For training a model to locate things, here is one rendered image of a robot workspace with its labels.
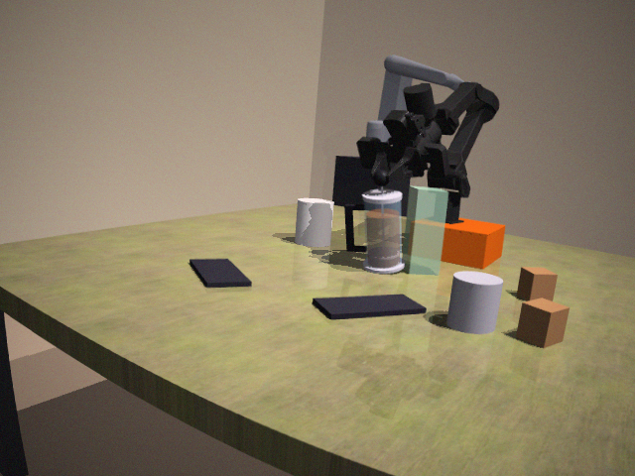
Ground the glass french press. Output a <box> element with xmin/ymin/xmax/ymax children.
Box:
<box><xmin>344</xmin><ymin>170</ymin><xmax>405</xmax><ymax>274</ymax></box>

